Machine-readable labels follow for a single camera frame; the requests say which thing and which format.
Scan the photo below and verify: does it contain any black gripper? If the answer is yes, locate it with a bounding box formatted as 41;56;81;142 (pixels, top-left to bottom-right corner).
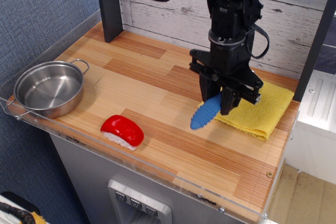
190;34;264;115

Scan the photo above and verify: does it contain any blue handled metal spoon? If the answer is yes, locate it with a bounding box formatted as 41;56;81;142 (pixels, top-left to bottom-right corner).
190;92;222;130

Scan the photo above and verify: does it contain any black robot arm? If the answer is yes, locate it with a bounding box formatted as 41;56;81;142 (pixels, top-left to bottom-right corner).
190;0;267;115

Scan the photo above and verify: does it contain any yellow folded cloth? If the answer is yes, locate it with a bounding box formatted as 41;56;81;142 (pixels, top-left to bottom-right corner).
212;69;299;141

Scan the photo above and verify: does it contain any red white toy sushi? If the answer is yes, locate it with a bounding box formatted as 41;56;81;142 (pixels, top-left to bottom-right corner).
100;115;144;151

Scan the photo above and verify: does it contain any white toy sink unit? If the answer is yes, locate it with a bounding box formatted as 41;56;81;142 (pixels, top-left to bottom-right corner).
285;70;335;184

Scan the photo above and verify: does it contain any silver dispenser button panel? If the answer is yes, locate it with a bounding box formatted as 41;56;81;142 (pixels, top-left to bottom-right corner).
108;179;173;223

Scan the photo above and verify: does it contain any stainless steel pot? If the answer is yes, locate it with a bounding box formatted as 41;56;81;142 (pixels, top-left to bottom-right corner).
6;59;90;119

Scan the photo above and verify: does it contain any yellow object bottom left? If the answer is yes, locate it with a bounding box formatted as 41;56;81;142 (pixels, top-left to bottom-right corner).
31;212;47;224

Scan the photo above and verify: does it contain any dark grey right post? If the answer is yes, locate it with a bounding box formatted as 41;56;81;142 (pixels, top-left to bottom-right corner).
293;0;335;102

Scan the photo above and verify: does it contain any dark grey post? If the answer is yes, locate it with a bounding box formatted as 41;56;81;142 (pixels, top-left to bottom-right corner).
293;0;335;102
99;0;123;43

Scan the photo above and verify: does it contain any dark grey left post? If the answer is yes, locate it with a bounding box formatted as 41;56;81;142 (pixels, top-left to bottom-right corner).
99;0;123;43

